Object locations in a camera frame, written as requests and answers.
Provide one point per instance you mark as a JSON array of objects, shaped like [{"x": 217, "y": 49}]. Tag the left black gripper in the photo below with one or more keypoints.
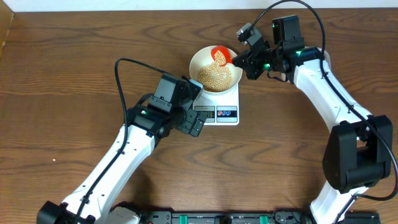
[{"x": 190, "y": 116}]

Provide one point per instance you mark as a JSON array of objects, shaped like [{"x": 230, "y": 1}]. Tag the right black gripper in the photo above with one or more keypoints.
[{"x": 252, "y": 72}]

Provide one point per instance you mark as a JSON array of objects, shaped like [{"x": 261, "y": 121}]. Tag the red plastic measuring scoop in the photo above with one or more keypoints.
[{"x": 221, "y": 55}]

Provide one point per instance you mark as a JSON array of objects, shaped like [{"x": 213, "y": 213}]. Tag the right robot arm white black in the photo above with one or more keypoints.
[{"x": 359, "y": 150}]

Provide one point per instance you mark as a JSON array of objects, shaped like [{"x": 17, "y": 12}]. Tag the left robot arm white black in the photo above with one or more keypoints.
[{"x": 92, "y": 201}]

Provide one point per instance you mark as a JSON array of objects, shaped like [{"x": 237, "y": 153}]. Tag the white bowl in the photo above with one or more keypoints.
[{"x": 203, "y": 57}]

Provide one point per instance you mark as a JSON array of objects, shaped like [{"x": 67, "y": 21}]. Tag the soybeans in bowl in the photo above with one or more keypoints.
[{"x": 215, "y": 78}]

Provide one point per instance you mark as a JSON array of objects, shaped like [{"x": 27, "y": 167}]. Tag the white digital kitchen scale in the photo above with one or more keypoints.
[{"x": 221, "y": 108}]

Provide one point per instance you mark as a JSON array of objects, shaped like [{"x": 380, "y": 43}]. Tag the cardboard box edge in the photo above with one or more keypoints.
[{"x": 6, "y": 18}]

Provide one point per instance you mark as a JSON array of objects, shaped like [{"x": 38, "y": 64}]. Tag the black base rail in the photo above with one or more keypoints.
[{"x": 248, "y": 217}]

